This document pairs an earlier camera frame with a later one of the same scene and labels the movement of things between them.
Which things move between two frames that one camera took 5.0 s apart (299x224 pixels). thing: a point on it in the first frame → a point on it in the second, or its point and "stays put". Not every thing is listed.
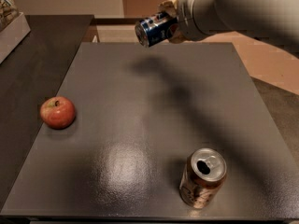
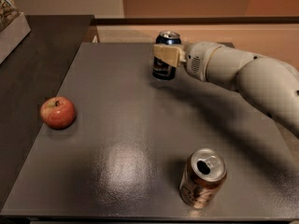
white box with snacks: (13, 23) stays put
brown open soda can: (204, 173) stays put
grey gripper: (188, 16) → (196, 61)
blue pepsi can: (155, 29) → (163, 71)
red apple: (58, 112) stays put
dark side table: (28, 81) stays put
